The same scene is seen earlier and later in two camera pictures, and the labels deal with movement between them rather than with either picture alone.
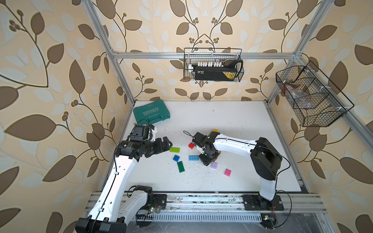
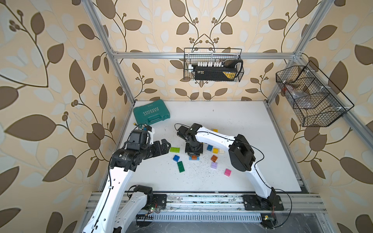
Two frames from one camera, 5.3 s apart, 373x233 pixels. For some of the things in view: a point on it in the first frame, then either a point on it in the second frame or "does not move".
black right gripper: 206,161 → 198,152
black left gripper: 161,147 does not move
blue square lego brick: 176,158 does not move
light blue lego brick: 194,158 does not move
